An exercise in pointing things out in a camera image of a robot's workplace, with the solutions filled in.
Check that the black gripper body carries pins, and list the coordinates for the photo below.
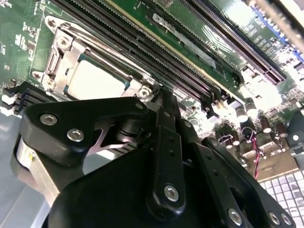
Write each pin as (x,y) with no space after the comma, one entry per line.
(107,202)

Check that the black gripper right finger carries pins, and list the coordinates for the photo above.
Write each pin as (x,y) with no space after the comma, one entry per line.
(213,166)

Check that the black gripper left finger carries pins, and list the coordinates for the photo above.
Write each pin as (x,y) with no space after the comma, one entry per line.
(59,133)

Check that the silver CPU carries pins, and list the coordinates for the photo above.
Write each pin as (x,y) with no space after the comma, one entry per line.
(95,78)

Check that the metal socket cover frame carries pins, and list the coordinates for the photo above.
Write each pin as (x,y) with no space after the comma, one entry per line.
(69,57)

